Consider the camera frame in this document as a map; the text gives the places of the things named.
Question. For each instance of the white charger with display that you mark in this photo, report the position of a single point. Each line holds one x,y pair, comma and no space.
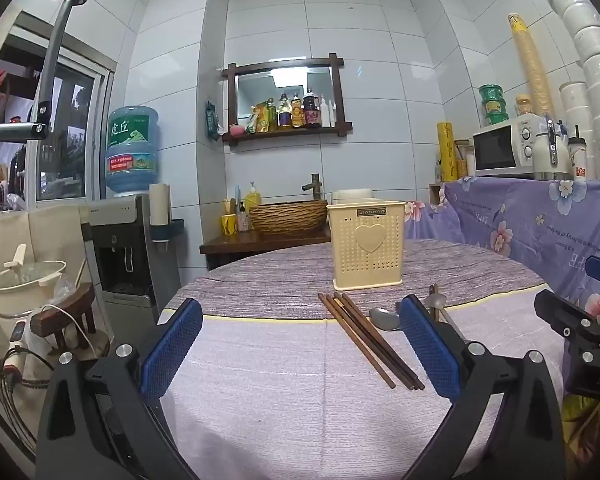
19,335

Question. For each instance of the green hanging packet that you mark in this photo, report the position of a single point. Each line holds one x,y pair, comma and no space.
212,122

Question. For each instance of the blue cup holder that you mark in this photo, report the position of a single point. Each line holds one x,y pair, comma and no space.
172,229

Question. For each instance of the yellow lid jar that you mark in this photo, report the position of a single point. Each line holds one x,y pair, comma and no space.
524,106

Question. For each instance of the grey water dispenser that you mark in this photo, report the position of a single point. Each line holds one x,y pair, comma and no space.
125,270

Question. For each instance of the white paper cup stack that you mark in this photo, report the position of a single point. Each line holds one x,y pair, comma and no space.
160,202

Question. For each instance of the white electric kettle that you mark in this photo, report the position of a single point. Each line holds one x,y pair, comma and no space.
550,155

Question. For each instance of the pink round ornament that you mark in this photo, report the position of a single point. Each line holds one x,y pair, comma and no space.
237,130

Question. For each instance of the small patterned bottle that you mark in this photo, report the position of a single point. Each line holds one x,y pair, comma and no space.
243,220

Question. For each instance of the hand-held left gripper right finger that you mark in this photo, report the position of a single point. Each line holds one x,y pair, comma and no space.
427,350

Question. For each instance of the small dark wooden stool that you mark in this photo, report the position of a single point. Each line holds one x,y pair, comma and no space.
62,310

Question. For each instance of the oil bottle purple label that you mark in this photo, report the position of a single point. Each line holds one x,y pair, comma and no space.
285,115

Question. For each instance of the yellow plastic wrap roll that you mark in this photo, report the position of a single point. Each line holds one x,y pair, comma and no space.
447,152

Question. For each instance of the yellow cup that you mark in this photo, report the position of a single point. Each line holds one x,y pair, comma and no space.
229,225

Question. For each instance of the dark soy sauce bottle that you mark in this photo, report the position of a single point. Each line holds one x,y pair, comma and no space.
311,110

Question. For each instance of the small green bottle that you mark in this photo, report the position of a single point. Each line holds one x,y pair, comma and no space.
273,117

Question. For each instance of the oil bottle yellow label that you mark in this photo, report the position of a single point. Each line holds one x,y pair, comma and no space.
298,112

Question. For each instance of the metal spoon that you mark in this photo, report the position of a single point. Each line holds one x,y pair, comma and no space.
384,319
436,302

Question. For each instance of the blue water jug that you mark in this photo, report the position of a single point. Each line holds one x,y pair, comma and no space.
132,160

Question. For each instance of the yellow soap bottle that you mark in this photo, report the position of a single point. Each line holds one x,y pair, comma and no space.
252,200

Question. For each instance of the black gold-banded chopstick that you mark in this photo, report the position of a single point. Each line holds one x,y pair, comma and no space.
430,300
435,300

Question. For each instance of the drink cup with straw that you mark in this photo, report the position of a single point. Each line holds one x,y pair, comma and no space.
578,157

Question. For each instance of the yellow seasoning pouch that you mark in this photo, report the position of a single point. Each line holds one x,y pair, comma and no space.
261,117

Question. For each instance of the white squeeze bottle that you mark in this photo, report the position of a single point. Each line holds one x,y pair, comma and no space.
326,112

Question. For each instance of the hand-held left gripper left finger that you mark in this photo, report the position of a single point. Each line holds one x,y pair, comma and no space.
172,350

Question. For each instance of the purple floral cloth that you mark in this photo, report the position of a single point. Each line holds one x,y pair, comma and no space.
520,225

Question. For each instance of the wooden wall shelf with mirror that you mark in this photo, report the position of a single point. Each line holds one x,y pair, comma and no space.
336,90

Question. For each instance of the small wooden box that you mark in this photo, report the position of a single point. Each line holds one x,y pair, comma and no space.
435,195

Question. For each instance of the white microwave oven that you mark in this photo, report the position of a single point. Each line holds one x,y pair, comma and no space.
495,147

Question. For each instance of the white brown rice cooker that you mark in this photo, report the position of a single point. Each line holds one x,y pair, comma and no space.
352,195

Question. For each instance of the slim white bottle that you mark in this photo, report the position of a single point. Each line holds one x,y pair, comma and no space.
333,115

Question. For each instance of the dark wooden vanity table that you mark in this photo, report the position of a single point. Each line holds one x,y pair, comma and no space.
240,247

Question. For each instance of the window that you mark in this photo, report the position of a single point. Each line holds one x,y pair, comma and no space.
70,125

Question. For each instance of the small woven cup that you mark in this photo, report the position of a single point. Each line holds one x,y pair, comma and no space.
463,169

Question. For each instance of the cream cooking pot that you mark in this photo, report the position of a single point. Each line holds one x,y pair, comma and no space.
20,290

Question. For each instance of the tall sleeve of paper cups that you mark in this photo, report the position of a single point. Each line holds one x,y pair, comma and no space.
530,60

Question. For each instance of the beige plastic utensil holder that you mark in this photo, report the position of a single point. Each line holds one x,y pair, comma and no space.
365,270

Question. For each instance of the woven-look basin sink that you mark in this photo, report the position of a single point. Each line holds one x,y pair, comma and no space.
287,220

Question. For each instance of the bronze faucet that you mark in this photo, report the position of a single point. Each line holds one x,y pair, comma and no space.
314,187

